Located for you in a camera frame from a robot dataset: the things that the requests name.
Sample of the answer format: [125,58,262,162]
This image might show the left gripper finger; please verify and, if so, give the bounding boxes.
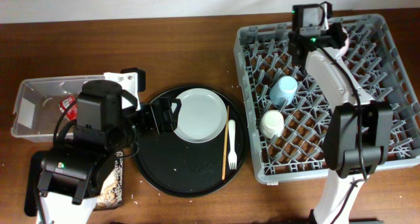
[157,112,178,133]
[159,97,182,114]

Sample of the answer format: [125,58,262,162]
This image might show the grey round plate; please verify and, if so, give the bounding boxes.
[175,88,227,143]

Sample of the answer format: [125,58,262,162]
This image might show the wooden chopstick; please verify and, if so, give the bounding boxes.
[221,106,230,181]

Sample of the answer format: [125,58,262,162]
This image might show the white plastic fork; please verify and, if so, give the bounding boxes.
[228,120,238,170]

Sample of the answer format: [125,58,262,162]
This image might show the red snack wrapper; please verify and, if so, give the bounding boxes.
[58,95,77,121]

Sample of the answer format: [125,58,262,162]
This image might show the light blue cup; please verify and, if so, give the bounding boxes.
[269,76,298,106]

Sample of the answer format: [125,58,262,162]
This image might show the food scraps with rice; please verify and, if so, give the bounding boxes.
[94,151,124,211]

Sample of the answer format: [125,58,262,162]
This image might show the cream paper cup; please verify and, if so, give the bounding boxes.
[259,110,284,139]

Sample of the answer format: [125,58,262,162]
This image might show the pink bowl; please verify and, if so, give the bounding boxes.
[338,28,350,57]

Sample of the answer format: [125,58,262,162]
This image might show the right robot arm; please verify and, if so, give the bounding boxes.
[289,23,392,223]

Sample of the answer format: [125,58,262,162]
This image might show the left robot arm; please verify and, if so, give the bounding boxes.
[33,79,182,223]

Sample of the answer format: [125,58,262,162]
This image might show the grey dishwasher rack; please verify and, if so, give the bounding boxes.
[234,14,419,185]

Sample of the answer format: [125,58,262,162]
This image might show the round black serving tray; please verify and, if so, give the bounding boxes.
[134,85,249,198]

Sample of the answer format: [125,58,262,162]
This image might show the clear plastic bin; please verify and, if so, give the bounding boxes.
[10,75,104,143]

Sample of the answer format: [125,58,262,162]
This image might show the black rectangular tray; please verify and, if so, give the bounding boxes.
[24,151,123,217]

